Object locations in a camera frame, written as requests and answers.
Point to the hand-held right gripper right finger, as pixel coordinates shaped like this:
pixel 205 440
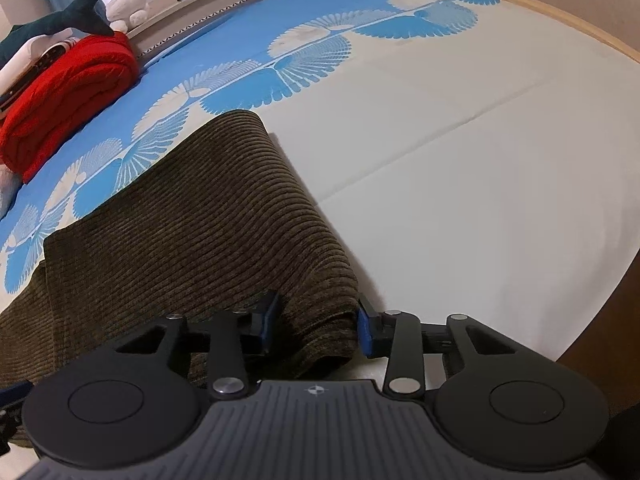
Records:
pixel 365 332

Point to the red folded blanket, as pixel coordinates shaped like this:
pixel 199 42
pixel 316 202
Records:
pixel 65 95

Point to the blue and white printed bedsheet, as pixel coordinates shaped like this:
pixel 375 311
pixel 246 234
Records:
pixel 450 160

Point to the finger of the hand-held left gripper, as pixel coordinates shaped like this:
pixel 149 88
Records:
pixel 14 392

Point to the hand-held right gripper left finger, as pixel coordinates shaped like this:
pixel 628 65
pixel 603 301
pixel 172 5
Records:
pixel 272 316

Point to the blue shark plush toy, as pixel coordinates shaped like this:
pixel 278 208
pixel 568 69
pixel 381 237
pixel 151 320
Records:
pixel 75 17

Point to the white plush toy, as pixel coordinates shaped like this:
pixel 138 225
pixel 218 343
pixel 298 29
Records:
pixel 125 10

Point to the wooden bed frame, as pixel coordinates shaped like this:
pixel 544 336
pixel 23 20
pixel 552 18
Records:
pixel 550 10

